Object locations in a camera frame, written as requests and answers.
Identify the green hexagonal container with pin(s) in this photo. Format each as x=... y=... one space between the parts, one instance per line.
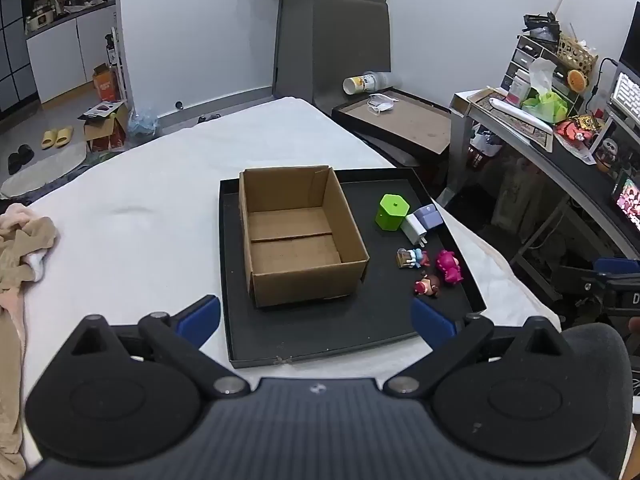
x=391 y=212

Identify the orange box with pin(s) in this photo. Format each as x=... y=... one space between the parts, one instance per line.
x=106 y=85

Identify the white cabinet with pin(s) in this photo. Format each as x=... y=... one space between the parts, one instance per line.
x=65 y=55

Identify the white tissue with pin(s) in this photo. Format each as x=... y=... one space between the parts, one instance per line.
x=541 y=75

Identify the brown floor carton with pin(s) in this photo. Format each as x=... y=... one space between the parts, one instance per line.
x=105 y=130

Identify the grey chair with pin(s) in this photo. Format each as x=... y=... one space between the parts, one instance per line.
x=350 y=45

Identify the red and white package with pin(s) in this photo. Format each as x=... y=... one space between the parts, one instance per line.
x=482 y=150

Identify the orange round toy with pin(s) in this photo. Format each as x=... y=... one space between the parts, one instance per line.
x=577 y=80

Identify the small drawer organiser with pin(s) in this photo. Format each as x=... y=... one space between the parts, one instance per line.
x=525 y=55

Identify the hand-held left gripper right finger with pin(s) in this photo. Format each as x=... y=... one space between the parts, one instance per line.
x=430 y=324

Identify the grey floor rug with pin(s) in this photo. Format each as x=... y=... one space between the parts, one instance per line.
x=45 y=170

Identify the wicker basket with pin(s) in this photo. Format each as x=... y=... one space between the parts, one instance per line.
x=577 y=52

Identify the beige clothing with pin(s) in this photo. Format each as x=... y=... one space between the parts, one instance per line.
x=20 y=245

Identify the red snack packet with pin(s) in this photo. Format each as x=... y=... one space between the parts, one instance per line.
x=580 y=132

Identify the cardboard box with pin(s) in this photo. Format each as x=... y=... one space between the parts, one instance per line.
x=295 y=240

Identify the light purple adapter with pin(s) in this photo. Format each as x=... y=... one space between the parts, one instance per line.
x=430 y=217

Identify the yellow slipper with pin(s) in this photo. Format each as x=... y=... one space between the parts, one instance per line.
x=47 y=139
x=64 y=136

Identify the white cloth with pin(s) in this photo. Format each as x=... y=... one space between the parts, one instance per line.
x=36 y=266

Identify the white charger plug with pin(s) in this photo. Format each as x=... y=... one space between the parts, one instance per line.
x=414 y=230

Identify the magenta bear figurine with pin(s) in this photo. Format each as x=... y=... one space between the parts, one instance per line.
x=448 y=266

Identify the blue figurine with glass jar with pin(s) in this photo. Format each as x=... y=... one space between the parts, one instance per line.
x=412 y=258

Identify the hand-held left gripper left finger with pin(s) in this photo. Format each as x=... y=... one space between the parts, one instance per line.
x=200 y=319

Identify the lit phone screen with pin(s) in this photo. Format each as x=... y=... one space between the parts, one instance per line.
x=629 y=200

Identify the white jar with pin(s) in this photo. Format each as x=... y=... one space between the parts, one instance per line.
x=517 y=87

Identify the grey desk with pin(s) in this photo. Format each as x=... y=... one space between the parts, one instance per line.
x=555 y=165

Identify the white face mask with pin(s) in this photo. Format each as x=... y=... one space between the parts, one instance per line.
x=382 y=104

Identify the green plastic bag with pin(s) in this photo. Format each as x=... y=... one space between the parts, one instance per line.
x=545 y=106

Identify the black device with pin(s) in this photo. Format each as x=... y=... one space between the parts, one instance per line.
x=542 y=22

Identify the clear blue plastic bag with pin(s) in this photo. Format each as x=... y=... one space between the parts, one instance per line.
x=144 y=122

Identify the large black tray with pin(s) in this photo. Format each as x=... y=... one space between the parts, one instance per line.
x=280 y=332

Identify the black monitor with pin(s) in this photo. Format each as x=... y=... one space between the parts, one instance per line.
x=632 y=45

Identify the brown-haired doll figurine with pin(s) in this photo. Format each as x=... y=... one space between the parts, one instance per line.
x=427 y=285

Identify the white keyboard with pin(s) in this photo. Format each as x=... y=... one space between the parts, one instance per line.
x=627 y=95

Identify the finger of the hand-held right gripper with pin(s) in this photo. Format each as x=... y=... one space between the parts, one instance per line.
x=620 y=266

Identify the brown-lined black tray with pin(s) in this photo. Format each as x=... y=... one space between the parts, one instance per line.
x=410 y=125

